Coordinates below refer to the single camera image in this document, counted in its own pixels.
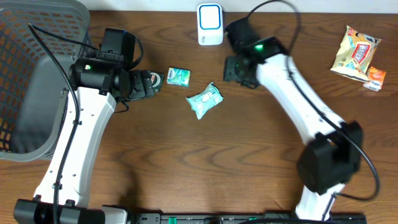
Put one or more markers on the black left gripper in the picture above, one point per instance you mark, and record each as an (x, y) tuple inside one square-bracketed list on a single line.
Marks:
[(138, 86)]

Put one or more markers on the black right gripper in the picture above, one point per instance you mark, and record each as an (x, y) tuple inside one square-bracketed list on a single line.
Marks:
[(227, 72)]

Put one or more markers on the dark green round-label pack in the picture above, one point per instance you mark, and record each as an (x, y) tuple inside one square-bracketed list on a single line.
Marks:
[(157, 80)]

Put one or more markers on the mint green wipes pack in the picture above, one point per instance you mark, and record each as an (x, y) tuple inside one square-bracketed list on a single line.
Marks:
[(204, 101)]

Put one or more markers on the teal white tissue pack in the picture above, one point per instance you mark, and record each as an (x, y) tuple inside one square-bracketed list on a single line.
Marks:
[(178, 76)]

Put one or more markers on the large beige snack bag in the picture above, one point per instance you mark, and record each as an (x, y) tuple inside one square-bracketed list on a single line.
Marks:
[(355, 54)]

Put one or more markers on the orange tissue pack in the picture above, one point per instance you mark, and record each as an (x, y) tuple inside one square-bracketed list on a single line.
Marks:
[(375, 79)]

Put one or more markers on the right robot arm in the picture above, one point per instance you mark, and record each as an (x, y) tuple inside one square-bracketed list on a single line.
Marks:
[(332, 147)]

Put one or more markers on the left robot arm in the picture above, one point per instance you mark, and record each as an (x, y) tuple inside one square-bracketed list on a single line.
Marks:
[(96, 83)]

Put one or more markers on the white barcode scanner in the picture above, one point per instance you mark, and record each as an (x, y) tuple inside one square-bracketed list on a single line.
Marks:
[(210, 24)]

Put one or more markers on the grey plastic shopping basket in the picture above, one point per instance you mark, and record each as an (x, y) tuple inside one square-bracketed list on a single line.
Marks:
[(33, 91)]

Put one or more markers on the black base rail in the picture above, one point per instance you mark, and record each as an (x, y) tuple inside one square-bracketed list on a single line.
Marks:
[(158, 218)]

